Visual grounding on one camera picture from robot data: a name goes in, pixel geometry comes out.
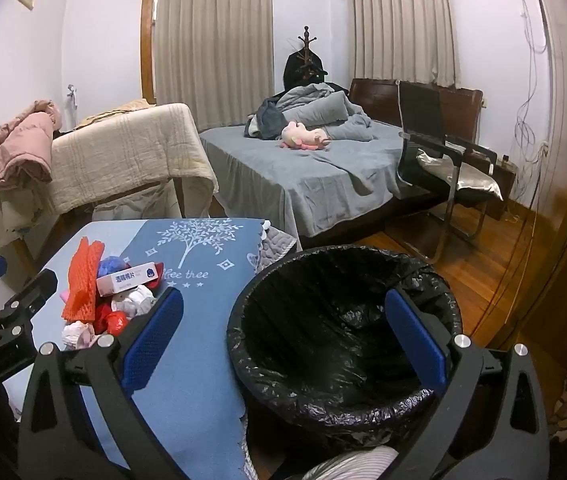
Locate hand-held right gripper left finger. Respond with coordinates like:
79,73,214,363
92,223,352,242
16,287,187,480

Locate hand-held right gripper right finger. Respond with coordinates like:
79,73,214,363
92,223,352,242
385,289,551,480

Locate white grey cloth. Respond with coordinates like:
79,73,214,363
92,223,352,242
111,285,157,318

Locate red cloth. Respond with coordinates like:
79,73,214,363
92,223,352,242
94,307,129,336

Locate orange foam net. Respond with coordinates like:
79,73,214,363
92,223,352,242
61,237,104,322

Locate pinkish white paper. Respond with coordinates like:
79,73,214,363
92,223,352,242
61,320,102,351

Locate white cardboard box blue print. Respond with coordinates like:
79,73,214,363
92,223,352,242
96,261,165,297

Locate trash bin with black bag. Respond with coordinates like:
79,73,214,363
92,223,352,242
227,245,464,453

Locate blue wrapper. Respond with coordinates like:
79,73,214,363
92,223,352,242
98,256,132,278

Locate cream cloth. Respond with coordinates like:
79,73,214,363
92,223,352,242
0,190,59,251

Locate blue tree print tablecloth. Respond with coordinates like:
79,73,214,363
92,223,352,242
4,217,272,480

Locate pink towel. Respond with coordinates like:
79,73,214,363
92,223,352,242
0,100,62,202

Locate grey striped cloth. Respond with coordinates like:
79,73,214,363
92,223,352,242
301,445,401,480

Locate grey quilted mat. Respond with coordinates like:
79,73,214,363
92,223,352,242
256,225,297,276

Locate beige quilted blanket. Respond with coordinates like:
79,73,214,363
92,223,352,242
51,102,219,221

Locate silver seat cushion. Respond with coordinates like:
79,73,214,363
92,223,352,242
416,147,504,202

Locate dark wooden nightstand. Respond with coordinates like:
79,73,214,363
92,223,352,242
483,147,519,221

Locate bed with grey sheet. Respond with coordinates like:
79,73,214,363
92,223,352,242
198,120,444,251

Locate tan folded cloth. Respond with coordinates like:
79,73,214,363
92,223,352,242
76,99,157,128

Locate black office chair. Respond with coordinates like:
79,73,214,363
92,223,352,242
396,80,501,263

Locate pink plush toy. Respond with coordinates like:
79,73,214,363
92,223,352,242
281,121,331,151

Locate dark wooden headboard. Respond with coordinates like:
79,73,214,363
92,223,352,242
348,78,484,151

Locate grey duvet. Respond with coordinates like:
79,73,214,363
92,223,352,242
274,85,379,142

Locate dark grey garment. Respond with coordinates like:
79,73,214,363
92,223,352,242
244,97,289,140

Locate wide beige curtain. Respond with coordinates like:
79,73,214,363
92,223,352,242
154,0,275,131

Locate narrow beige curtain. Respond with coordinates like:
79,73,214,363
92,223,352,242
353,0,461,88

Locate wooden coat rack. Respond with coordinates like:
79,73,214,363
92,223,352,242
296,25,319,81

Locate wooden furniture frame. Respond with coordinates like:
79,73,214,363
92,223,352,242
8,237,39,291

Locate hanging wall cables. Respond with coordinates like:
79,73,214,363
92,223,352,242
513,0,551,171

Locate wooden window frame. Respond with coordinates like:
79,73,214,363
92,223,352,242
142,0,159,106

